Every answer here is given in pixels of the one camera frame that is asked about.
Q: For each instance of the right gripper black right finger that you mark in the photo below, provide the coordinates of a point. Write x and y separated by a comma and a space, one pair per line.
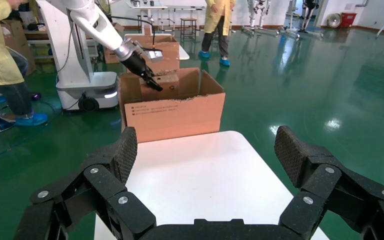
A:
344, 202

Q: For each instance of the big open cardboard box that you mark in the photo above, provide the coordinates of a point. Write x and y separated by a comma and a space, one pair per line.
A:
175, 116

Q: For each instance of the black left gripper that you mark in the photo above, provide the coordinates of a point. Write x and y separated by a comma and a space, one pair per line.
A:
139, 66

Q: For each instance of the closed brown cardboard box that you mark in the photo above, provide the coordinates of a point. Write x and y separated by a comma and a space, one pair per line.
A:
165, 49

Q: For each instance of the white humanoid robot on stand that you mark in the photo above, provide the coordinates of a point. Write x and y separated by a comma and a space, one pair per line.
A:
260, 30

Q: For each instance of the standing person in yellow coat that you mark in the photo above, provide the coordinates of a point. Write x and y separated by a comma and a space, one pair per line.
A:
216, 16

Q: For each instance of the low wooden bench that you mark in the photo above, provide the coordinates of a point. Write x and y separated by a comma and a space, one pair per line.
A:
36, 41

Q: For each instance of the small brown cardboard box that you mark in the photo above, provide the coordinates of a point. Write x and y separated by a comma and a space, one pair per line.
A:
169, 86

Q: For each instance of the red cabinet box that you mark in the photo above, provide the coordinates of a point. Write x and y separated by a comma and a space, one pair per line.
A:
348, 20

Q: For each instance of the white wheeled robot body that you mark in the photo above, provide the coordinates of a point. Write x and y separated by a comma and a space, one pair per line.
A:
89, 89

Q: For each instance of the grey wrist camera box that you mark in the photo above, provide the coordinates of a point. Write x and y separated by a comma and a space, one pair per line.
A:
154, 54

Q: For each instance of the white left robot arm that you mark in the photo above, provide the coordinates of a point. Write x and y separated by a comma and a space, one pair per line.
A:
96, 26

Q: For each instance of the white workbench with items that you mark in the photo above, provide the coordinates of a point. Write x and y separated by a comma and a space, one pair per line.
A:
152, 6

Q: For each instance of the silver camera mounting bracket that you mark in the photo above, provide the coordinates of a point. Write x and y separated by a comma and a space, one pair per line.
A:
135, 44

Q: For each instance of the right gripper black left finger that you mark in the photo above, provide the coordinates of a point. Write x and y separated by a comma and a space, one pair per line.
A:
79, 198

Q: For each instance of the dark metal bar stool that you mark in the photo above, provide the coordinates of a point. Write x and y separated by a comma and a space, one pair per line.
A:
188, 20

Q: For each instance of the dark humanoid robot on stand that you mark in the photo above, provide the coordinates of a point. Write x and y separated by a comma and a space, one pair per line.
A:
298, 33

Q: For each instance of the white round fan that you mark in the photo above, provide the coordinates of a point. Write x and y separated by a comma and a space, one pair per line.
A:
334, 20

